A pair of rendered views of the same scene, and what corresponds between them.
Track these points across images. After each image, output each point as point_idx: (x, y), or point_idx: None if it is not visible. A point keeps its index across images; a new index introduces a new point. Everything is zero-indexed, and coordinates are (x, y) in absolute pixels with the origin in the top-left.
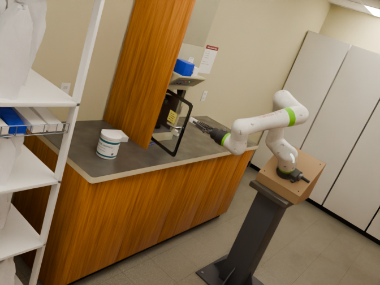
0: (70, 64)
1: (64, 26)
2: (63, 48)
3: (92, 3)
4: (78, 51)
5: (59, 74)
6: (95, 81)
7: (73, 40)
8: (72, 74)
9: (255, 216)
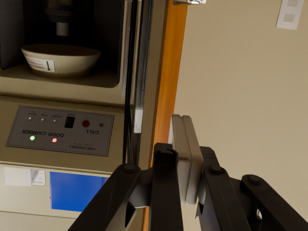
0: (275, 67)
1: (286, 131)
2: (288, 95)
3: (234, 168)
4: (258, 90)
5: (299, 47)
6: (212, 27)
7: (269, 110)
8: (271, 45)
9: None
